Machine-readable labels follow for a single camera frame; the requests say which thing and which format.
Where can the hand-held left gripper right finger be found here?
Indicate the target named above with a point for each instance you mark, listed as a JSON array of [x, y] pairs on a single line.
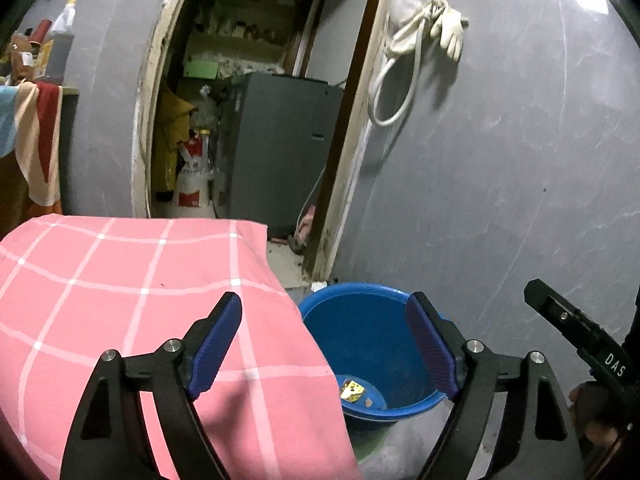
[[432, 350]]

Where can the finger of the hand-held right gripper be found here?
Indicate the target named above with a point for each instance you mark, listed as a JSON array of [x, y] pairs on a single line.
[[560, 312]]

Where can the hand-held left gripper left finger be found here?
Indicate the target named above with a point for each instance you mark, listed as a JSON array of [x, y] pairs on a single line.
[[215, 350]]

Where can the blue plastic bucket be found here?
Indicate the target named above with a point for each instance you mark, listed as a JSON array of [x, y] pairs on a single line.
[[360, 330]]

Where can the yellow snack wrapper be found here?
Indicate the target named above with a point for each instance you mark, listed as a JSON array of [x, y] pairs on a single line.
[[352, 391]]

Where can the person's right hand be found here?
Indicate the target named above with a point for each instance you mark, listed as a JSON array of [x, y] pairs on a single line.
[[597, 427]]

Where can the pink checked blanket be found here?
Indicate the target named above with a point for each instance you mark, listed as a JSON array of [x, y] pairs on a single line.
[[125, 285]]

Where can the pink rag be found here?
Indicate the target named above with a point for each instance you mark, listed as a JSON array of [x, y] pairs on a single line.
[[305, 222]]

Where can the red white printed sack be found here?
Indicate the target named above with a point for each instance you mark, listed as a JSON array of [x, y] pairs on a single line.
[[192, 180]]

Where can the grey washing machine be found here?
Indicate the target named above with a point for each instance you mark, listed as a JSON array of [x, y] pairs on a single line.
[[280, 150]]

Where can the brown wooden cabinet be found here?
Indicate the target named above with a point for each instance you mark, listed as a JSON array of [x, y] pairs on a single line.
[[70, 160]]

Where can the striped red beige towel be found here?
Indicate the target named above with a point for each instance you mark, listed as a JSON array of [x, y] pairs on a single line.
[[40, 145]]

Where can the green box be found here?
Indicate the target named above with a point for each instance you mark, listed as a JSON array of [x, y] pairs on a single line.
[[201, 68]]

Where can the white rubber glove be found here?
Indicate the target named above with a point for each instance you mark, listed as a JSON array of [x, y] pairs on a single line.
[[454, 30], [410, 30]]

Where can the light blue cloth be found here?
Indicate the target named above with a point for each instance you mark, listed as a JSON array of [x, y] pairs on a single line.
[[7, 120]]

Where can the wooden shelf unit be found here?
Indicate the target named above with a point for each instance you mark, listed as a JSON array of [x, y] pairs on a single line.
[[240, 25]]

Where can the cooking oil bottle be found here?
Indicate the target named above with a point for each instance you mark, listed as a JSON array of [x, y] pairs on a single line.
[[61, 50]]

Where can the clear plastic bag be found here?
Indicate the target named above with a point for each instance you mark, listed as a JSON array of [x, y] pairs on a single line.
[[406, 2]]

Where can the brown paper package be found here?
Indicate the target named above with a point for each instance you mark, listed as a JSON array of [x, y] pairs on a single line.
[[25, 60]]

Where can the red cup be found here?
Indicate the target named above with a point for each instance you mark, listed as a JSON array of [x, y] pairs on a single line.
[[42, 31]]

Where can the wooden door frame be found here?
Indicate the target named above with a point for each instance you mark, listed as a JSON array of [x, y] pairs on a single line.
[[350, 135]]

